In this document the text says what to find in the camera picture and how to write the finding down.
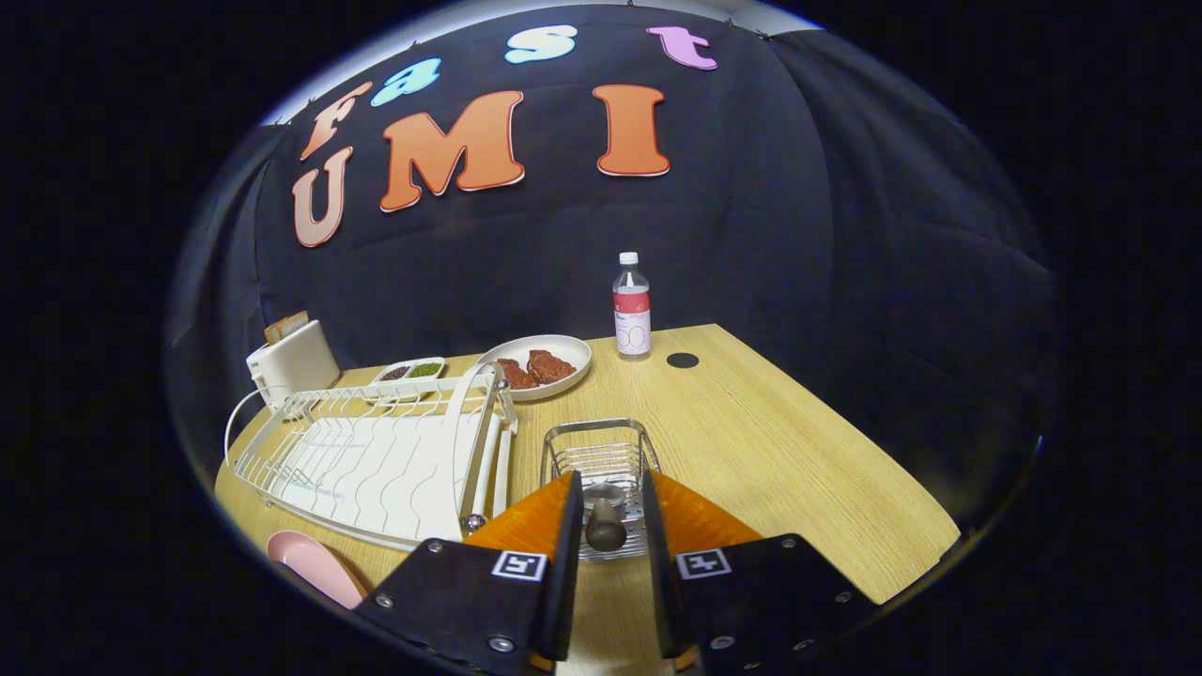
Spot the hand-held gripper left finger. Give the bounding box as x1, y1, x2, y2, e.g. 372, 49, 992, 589
353, 469, 586, 675

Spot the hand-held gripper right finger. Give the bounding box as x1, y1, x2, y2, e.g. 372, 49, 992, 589
640, 467, 881, 673

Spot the dark-handled metal spoon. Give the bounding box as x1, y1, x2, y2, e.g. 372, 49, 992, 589
582, 481, 630, 553

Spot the metal wire basket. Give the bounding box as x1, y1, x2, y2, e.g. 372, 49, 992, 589
540, 418, 663, 562

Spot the white wire dish rack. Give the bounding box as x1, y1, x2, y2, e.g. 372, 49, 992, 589
225, 361, 519, 553

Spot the pink plate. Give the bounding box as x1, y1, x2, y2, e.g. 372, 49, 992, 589
267, 530, 369, 611

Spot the white round plate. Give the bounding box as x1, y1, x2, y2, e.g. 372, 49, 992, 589
474, 334, 593, 403

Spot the white divided dish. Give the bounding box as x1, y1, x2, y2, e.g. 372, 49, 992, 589
373, 356, 447, 391

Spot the white drip tray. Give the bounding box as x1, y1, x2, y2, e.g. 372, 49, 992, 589
272, 413, 470, 545

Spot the large red meat piece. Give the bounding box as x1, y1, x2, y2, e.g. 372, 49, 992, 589
526, 349, 578, 384

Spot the clear water bottle red label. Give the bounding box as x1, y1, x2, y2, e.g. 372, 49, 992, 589
612, 252, 653, 361

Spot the white toaster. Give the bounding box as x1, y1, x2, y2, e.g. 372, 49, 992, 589
246, 319, 341, 412

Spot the black backdrop cloth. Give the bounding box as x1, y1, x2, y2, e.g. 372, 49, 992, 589
167, 5, 1057, 527

